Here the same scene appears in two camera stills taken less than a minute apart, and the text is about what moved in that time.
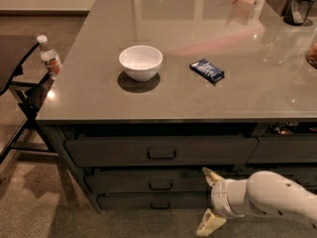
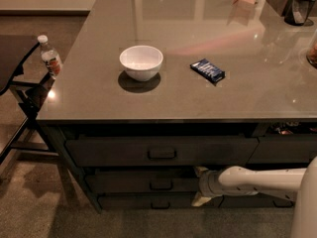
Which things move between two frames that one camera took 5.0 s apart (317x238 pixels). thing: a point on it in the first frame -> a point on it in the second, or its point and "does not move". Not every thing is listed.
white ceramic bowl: x=141 y=62 does not move
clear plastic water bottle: x=50 y=57 does not move
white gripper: x=218 y=195 -> x=207 y=184
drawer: x=147 y=182 does not move
